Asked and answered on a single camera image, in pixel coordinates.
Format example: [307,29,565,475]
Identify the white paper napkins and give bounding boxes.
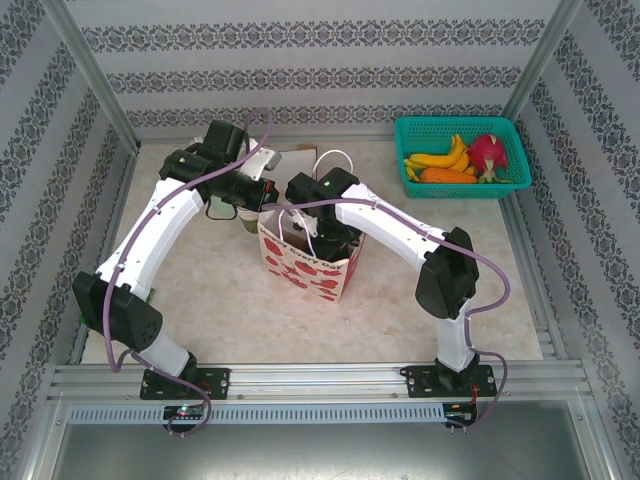
[278,149,317,177]

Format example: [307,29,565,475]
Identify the brown cardboard napkin box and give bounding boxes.
[269,143,320,181]

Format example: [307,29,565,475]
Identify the white red paper gift bag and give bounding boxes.
[257,149,366,305]

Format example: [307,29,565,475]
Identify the pale green straw holder cup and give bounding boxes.
[208,196,237,222]

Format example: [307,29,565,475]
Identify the yellow banana bunch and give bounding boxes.
[403,133,474,182]

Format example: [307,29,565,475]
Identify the orange toy fruit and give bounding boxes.
[418,167,479,185]

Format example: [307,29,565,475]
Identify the teal plastic basket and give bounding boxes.
[393,116,532,200]

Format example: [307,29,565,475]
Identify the pink dragon fruit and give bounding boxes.
[466,133,514,185]

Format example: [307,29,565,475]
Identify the left small circuit board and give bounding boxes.
[163,404,206,420]

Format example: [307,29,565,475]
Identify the small circuit board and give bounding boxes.
[163,404,206,420]
[444,403,479,426]

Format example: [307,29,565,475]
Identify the right small circuit board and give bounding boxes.
[444,403,479,426]

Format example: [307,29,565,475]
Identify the aluminium frame post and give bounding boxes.
[42,0,141,151]
[502,0,586,121]

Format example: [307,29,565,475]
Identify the aluminium mounting rail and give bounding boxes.
[47,362,596,401]

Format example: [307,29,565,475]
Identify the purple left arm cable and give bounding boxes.
[104,106,275,440]

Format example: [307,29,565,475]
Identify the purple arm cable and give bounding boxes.
[262,197,512,434]
[104,106,275,440]

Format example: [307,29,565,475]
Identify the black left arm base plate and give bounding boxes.
[139,367,232,401]

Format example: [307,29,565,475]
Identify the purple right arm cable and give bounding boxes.
[262,197,512,434]

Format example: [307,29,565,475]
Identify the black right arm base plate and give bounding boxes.
[403,363,496,399]

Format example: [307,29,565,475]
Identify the grey slotted cable duct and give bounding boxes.
[67,402,446,424]

